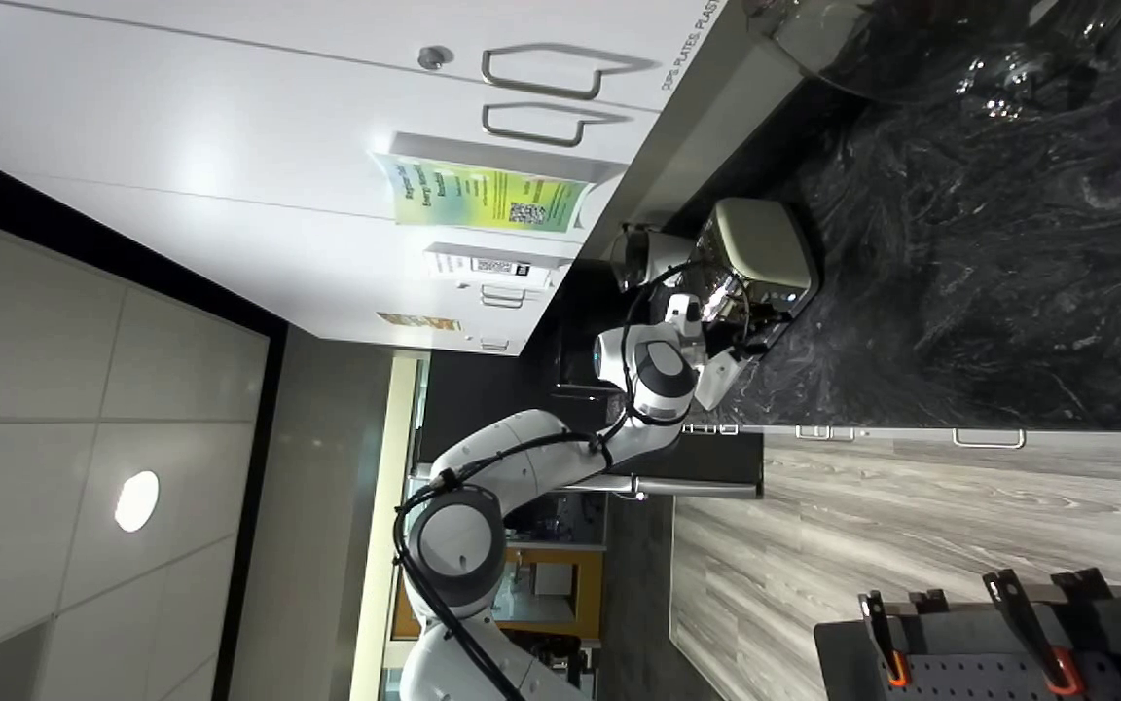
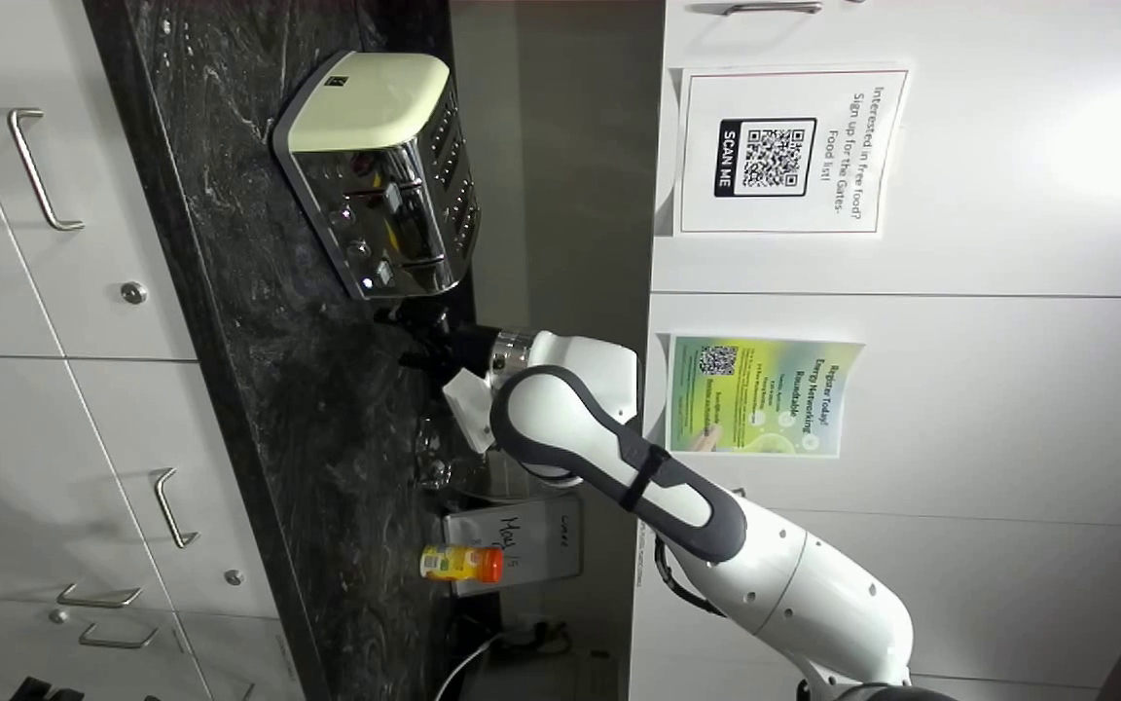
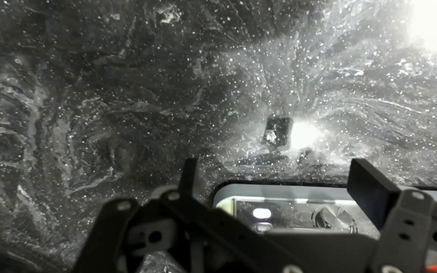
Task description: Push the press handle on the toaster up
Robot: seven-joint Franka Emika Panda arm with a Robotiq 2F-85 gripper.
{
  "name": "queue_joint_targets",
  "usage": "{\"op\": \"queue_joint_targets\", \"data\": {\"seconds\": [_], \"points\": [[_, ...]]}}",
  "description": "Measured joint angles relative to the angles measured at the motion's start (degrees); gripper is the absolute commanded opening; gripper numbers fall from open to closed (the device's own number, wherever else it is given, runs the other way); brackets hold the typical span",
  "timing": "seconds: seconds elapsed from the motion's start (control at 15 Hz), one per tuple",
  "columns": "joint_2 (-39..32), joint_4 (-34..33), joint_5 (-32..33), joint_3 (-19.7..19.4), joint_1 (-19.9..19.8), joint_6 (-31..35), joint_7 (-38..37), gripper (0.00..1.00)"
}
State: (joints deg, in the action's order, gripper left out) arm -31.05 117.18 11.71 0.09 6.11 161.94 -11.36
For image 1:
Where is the wooden table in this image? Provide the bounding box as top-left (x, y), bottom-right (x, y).
top-left (390, 537), bottom-right (613, 643)

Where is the orange sticker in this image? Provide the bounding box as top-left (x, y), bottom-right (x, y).
top-left (376, 308), bottom-right (464, 334)

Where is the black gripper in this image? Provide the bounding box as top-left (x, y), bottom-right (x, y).
top-left (704, 273), bottom-right (787, 373)

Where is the round ceiling light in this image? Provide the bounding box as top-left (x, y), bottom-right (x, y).
top-left (108, 468), bottom-right (167, 537)

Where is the white upper cabinet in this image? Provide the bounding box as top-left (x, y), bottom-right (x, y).
top-left (0, 0), bottom-right (725, 359)

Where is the black clamp with orange tip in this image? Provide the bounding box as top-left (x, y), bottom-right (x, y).
top-left (979, 565), bottom-right (1092, 701)
top-left (852, 588), bottom-right (919, 694)

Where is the metal drawer handle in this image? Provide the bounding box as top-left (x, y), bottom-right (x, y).
top-left (949, 424), bottom-right (1031, 457)

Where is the white printed label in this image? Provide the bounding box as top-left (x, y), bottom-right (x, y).
top-left (426, 243), bottom-right (574, 285)

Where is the dark cabinet door handle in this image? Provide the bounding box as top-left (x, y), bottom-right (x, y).
top-left (481, 99), bottom-right (638, 151)
top-left (481, 39), bottom-right (658, 104)

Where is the green and yellow poster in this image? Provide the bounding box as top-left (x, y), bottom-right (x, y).
top-left (383, 151), bottom-right (592, 243)

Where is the black and silver appliance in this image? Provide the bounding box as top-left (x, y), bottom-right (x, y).
top-left (613, 220), bottom-right (704, 299)

